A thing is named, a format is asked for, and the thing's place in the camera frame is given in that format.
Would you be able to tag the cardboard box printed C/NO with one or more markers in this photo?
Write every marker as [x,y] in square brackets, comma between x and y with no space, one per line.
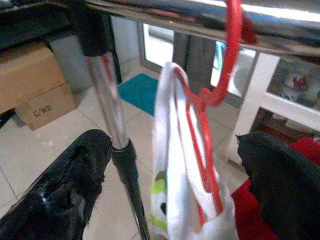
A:
[50,110]

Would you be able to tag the red plastic hanger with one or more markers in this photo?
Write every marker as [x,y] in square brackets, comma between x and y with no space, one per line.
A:
[231,62]

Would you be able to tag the white garment green print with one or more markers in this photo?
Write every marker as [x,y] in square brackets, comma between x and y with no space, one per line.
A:
[185,175]

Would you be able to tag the black table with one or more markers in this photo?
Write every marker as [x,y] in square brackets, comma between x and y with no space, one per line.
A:
[25,22]

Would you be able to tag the chrome clothes rack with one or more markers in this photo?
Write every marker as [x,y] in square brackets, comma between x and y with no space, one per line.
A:
[110,100]

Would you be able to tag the white glass-door cabinet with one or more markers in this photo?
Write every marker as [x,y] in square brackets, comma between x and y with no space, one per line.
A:
[252,82]

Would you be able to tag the teal floor mat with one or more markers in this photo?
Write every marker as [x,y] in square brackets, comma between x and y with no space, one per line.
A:
[138,92]

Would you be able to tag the plain brown cardboard box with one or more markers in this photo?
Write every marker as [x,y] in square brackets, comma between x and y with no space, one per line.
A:
[30,72]

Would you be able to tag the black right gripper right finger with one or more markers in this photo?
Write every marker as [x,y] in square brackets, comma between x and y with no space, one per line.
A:
[287,195]

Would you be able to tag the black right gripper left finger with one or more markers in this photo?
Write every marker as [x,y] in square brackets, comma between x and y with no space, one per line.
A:
[62,195]

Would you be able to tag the grey curtain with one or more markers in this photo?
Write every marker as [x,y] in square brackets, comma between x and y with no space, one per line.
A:
[192,55]

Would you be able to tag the red shirt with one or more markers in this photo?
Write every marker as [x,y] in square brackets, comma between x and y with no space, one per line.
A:
[246,215]

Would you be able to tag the white framed glass door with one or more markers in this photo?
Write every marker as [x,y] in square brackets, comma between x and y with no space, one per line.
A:
[156,47]

